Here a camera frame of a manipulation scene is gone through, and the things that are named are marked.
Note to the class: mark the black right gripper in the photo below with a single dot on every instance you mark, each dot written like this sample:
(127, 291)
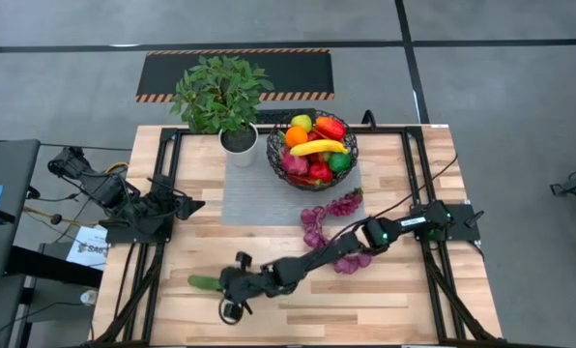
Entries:
(242, 287)

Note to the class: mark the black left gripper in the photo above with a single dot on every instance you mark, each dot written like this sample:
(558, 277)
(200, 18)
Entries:
(162, 203)

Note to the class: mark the green cucumber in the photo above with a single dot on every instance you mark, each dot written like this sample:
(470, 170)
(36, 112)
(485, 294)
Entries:
(203, 282)

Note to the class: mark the pink dragon fruit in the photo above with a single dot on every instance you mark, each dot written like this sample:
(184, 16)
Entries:
(294, 164)

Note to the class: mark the orange fruit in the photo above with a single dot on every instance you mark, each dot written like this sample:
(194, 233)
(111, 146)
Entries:
(296, 136)

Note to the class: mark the red pomegranate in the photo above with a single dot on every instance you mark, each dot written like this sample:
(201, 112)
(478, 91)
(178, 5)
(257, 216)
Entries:
(321, 172)

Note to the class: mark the yellow-green lemon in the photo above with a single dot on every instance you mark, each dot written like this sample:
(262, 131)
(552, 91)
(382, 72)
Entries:
(301, 123)

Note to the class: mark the yellow banana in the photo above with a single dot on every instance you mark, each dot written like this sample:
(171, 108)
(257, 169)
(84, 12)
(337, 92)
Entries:
(317, 147)

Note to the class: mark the green lime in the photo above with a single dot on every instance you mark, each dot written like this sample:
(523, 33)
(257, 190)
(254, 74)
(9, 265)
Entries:
(339, 163)

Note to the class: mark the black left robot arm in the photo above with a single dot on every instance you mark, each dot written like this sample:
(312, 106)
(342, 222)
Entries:
(99, 186)

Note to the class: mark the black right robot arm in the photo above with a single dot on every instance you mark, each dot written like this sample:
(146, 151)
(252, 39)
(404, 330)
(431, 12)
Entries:
(317, 256)

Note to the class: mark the grey place mat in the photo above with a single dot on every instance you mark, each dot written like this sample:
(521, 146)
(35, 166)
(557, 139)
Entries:
(254, 193)

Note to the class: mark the white plant pot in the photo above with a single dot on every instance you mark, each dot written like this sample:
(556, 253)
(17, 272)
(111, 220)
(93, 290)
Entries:
(239, 157)

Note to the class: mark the purple grape bunch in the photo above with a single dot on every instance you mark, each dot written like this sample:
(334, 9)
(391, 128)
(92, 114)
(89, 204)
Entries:
(345, 205)
(312, 237)

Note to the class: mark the white printed paper sheet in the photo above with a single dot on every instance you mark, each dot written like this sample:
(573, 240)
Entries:
(92, 241)

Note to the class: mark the green leafy plant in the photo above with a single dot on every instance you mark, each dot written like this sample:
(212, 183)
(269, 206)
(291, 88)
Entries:
(220, 94)

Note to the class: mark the black ventilated box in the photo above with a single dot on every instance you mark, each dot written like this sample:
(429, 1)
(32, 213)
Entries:
(268, 116)

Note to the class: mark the clear plastic cup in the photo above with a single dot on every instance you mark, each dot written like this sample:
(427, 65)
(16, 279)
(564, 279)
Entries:
(89, 297)

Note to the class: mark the black desk support beam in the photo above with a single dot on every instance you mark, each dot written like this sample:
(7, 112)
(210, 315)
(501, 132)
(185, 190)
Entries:
(51, 266)

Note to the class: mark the black hazard-striped floor mat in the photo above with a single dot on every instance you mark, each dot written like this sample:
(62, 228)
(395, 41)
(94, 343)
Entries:
(293, 72)

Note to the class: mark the grey desk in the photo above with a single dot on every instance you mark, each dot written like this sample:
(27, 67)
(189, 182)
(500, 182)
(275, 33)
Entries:
(12, 169)

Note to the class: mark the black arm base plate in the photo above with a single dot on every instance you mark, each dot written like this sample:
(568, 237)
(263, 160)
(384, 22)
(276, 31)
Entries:
(123, 235)
(462, 217)

